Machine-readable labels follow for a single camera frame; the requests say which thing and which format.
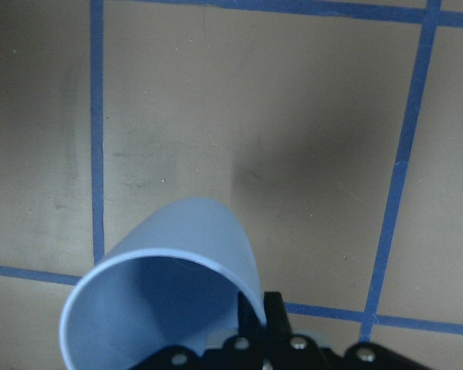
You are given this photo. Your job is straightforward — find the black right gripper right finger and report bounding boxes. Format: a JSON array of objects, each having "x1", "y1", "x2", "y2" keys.
[{"x1": 263, "y1": 291, "x2": 427, "y2": 370}]

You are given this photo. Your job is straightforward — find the blue cup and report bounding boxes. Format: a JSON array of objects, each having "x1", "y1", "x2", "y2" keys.
[{"x1": 59, "y1": 197, "x2": 265, "y2": 369}]

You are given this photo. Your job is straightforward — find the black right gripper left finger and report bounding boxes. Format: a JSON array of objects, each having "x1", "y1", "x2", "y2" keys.
[{"x1": 138, "y1": 293, "x2": 265, "y2": 369}]

